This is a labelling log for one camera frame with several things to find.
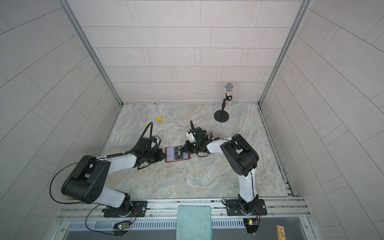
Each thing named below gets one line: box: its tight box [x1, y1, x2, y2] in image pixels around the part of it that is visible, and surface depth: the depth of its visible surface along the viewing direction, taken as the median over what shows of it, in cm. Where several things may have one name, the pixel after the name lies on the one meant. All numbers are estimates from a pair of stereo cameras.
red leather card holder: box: [165, 145, 191, 163], surface depth 91 cm
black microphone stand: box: [214, 92, 233, 123], surface depth 110 cm
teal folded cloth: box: [176, 205, 212, 240], surface depth 68 cm
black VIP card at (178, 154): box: [173, 146, 184, 160], surface depth 91 cm
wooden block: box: [276, 225, 286, 240], surface depth 66 cm
